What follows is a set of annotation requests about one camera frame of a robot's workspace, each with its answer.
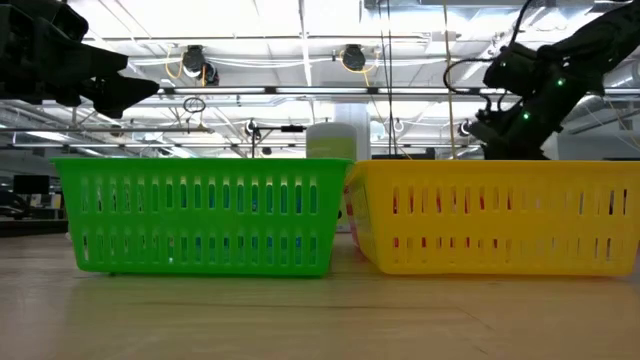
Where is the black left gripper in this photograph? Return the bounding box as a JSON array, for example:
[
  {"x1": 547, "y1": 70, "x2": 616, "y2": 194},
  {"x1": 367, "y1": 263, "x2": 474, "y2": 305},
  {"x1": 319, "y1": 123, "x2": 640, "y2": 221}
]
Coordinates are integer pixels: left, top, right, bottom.
[{"x1": 0, "y1": 0, "x2": 161, "y2": 120}]

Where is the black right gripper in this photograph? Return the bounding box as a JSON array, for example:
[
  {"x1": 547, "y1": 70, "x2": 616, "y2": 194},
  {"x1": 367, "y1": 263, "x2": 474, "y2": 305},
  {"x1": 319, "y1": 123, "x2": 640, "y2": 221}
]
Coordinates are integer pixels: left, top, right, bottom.
[{"x1": 469, "y1": 94, "x2": 569, "y2": 161}]

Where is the yellow plastic basket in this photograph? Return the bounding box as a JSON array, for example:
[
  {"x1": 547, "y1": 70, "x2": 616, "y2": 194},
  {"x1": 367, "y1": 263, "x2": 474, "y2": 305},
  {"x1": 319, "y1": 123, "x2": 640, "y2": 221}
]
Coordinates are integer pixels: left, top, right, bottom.
[{"x1": 344, "y1": 159, "x2": 640, "y2": 277}]

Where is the small dark desk monitor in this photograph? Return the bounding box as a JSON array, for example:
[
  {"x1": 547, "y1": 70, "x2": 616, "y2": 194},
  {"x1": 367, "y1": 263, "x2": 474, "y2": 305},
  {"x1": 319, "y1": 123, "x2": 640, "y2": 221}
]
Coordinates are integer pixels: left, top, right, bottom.
[{"x1": 13, "y1": 174, "x2": 51, "y2": 195}]

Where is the green plastic basket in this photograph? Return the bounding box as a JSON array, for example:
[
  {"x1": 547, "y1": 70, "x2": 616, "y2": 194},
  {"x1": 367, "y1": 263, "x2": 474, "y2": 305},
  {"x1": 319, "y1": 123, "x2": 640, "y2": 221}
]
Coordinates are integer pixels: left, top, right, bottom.
[{"x1": 51, "y1": 157, "x2": 354, "y2": 278}]

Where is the green disinfecting wipes canister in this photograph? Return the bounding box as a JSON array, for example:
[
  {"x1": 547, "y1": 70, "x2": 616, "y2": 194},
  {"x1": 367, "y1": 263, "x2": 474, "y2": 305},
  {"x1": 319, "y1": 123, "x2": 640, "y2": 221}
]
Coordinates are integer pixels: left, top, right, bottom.
[{"x1": 305, "y1": 122, "x2": 359, "y2": 161}]

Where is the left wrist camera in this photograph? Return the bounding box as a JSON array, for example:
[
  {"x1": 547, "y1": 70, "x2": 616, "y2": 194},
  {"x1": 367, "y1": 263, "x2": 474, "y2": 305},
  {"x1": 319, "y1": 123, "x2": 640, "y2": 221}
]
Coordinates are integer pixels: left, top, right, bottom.
[{"x1": 49, "y1": 0, "x2": 90, "y2": 44}]

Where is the long yellow cable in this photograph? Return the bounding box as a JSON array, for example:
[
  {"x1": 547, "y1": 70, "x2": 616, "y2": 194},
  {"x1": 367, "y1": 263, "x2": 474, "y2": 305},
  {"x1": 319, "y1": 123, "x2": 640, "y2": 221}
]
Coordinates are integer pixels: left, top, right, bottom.
[{"x1": 442, "y1": 0, "x2": 459, "y2": 160}]

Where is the black hanging cable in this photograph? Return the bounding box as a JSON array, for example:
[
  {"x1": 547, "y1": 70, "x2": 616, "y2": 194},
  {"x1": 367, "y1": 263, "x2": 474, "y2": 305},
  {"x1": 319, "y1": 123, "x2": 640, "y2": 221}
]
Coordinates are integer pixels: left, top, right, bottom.
[{"x1": 378, "y1": 0, "x2": 399, "y2": 157}]

